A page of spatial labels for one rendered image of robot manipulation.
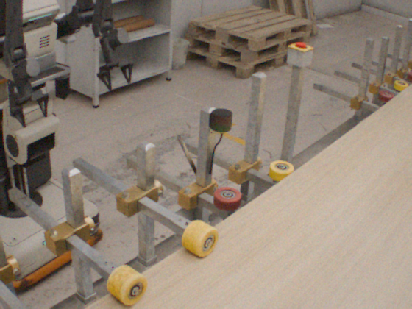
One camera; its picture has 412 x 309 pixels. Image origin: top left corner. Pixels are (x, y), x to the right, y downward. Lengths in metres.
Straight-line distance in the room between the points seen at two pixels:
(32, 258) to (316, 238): 1.40
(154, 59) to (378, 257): 3.81
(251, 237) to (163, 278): 0.28
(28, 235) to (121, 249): 0.58
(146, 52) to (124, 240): 2.54
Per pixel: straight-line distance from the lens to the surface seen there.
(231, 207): 1.52
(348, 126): 2.60
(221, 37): 5.03
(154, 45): 4.87
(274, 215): 1.48
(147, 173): 1.39
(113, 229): 2.88
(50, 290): 2.52
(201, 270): 1.27
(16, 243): 2.38
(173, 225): 1.32
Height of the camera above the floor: 1.75
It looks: 29 degrees down
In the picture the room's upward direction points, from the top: 4 degrees clockwise
